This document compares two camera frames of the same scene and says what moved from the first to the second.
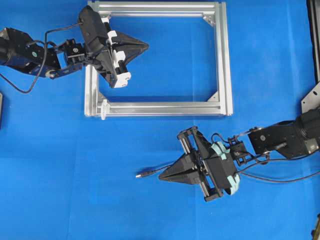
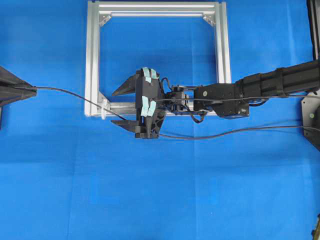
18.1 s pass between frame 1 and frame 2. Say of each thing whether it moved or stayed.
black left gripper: moved
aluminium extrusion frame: stayed
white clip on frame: stayed
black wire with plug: moved
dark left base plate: stayed
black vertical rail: stayed
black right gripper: moved
